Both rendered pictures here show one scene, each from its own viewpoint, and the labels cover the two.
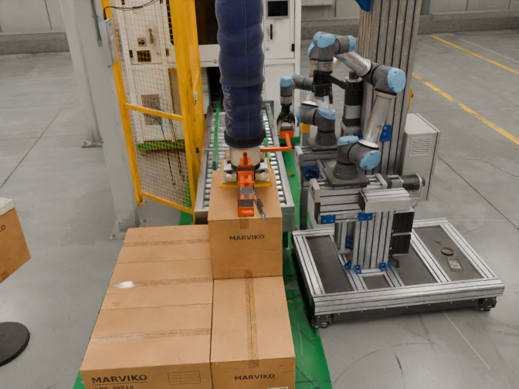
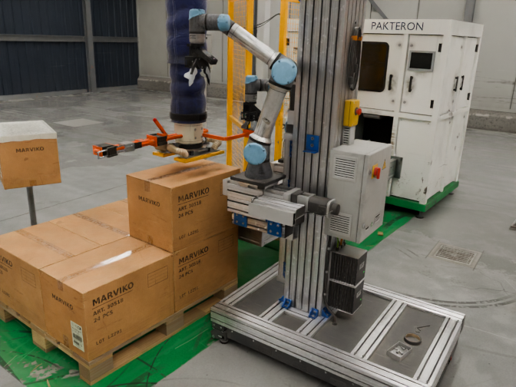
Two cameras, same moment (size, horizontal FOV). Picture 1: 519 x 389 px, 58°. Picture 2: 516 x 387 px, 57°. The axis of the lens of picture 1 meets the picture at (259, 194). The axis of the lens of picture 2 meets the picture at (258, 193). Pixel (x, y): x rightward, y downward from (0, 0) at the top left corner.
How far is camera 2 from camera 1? 2.20 m
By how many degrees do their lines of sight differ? 37
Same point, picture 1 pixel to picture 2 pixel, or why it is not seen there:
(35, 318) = not seen: hidden behind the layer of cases
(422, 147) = (346, 169)
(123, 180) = not seen: hidden behind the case
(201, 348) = (49, 261)
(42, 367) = not seen: hidden behind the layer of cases
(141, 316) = (57, 233)
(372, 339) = (246, 374)
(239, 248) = (143, 210)
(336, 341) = (215, 356)
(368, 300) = (259, 329)
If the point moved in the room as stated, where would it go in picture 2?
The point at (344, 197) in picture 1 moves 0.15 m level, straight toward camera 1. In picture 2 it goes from (248, 197) to (225, 202)
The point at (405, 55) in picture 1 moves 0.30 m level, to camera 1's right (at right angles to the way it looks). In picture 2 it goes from (331, 57) to (388, 61)
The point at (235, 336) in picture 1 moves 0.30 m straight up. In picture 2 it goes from (77, 266) to (72, 214)
